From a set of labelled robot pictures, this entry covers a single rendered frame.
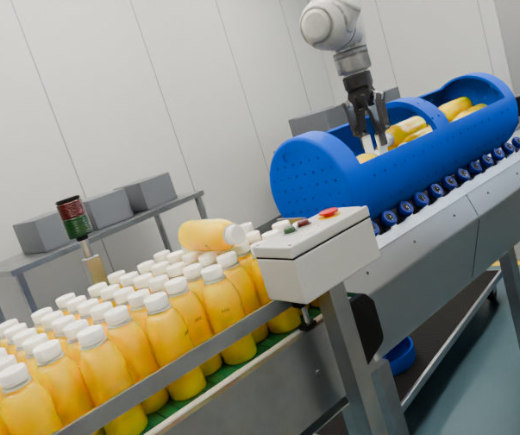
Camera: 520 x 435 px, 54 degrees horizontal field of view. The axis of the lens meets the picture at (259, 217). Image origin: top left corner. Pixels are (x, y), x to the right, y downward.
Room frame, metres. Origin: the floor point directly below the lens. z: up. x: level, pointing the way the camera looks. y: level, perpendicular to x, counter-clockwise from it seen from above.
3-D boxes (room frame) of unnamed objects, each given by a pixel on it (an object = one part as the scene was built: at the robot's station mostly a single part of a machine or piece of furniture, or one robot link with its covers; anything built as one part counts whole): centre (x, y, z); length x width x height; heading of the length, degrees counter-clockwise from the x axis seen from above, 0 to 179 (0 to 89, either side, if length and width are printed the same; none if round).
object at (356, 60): (1.38, -0.35, 1.37); 0.09 x 0.09 x 0.06
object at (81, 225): (1.30, 0.45, 1.18); 0.06 x 0.06 x 0.05
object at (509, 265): (1.91, -0.88, 0.31); 0.06 x 0.06 x 0.63; 36
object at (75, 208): (1.30, 0.45, 1.23); 0.06 x 0.06 x 0.04
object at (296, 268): (0.88, -0.08, 1.05); 0.20 x 0.10 x 0.10; 126
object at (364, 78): (1.38, -0.35, 1.29); 0.08 x 0.07 x 0.09; 36
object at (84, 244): (1.30, 0.45, 1.18); 0.06 x 0.06 x 0.16
